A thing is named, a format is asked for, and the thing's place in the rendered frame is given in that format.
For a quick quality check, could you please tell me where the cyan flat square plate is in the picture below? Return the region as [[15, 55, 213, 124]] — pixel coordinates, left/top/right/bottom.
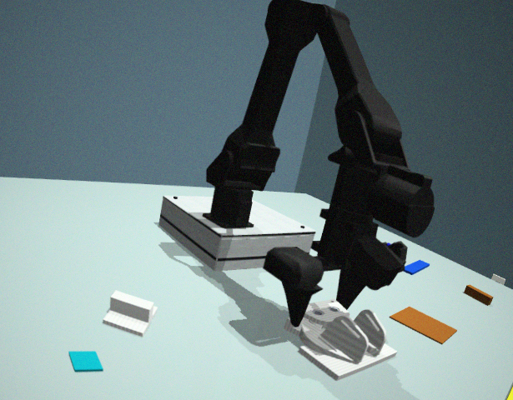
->
[[68, 351, 103, 372]]

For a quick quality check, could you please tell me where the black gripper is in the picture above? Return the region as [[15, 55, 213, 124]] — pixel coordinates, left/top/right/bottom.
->
[[263, 203, 379, 328]]

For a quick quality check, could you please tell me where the orange-brown flat plate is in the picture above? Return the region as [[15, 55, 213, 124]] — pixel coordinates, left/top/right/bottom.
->
[[389, 307, 457, 345]]

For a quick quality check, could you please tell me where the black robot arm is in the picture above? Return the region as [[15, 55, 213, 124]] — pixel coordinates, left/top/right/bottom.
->
[[203, 0, 435, 291]]

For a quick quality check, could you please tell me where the blue flat bar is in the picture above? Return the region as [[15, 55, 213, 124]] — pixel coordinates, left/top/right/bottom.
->
[[404, 260, 430, 275]]

